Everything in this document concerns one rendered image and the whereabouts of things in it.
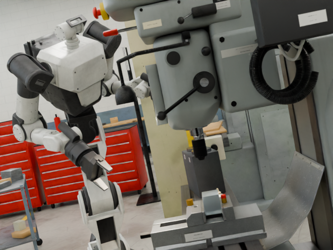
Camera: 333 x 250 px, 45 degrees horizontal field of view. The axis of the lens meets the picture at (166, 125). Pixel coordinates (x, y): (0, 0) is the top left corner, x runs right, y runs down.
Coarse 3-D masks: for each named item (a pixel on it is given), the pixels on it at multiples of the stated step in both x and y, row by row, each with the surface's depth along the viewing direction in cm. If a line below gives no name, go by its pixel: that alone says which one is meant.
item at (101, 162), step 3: (99, 159) 149; (102, 159) 150; (99, 162) 149; (102, 162) 150; (105, 162) 150; (99, 165) 149; (102, 165) 149; (105, 165) 149; (108, 165) 149; (105, 168) 148; (108, 168) 148; (111, 168) 149; (108, 171) 148
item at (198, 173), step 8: (184, 152) 190; (192, 152) 179; (208, 152) 177; (216, 152) 176; (184, 160) 193; (192, 160) 175; (200, 160) 175; (208, 160) 175; (216, 160) 176; (192, 168) 178; (200, 168) 175; (208, 168) 176; (216, 168) 176; (192, 176) 182; (200, 176) 175; (208, 176) 176; (216, 176) 176; (192, 184) 186; (200, 184) 175; (208, 184) 176; (216, 184) 177; (200, 192) 176
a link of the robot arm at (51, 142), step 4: (48, 132) 164; (52, 132) 166; (56, 132) 168; (44, 136) 161; (48, 136) 159; (52, 136) 158; (56, 136) 157; (44, 140) 162; (48, 140) 159; (52, 140) 157; (56, 140) 156; (60, 140) 157; (44, 144) 163; (48, 144) 161; (52, 144) 158; (56, 144) 156; (60, 144) 157; (48, 148) 162; (52, 148) 160; (56, 148) 157; (60, 148) 158
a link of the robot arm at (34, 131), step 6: (42, 120) 179; (24, 126) 173; (30, 126) 175; (36, 126) 176; (42, 126) 178; (30, 132) 174; (36, 132) 171; (42, 132) 169; (30, 138) 174; (36, 138) 170; (42, 138) 168; (42, 144) 172
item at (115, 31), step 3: (129, 27) 149; (132, 27) 149; (135, 27) 149; (108, 30) 150; (111, 30) 149; (114, 30) 149; (117, 30) 149; (120, 30) 149; (123, 30) 149; (126, 30) 149; (129, 30) 150; (105, 33) 149; (108, 33) 149; (111, 33) 149; (114, 33) 149; (117, 33) 150; (105, 36) 150
